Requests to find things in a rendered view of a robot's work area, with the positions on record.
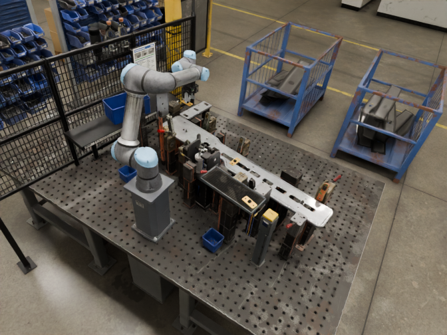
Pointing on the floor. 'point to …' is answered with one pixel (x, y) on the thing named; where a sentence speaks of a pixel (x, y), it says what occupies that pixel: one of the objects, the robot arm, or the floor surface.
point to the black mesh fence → (25, 264)
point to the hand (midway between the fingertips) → (186, 100)
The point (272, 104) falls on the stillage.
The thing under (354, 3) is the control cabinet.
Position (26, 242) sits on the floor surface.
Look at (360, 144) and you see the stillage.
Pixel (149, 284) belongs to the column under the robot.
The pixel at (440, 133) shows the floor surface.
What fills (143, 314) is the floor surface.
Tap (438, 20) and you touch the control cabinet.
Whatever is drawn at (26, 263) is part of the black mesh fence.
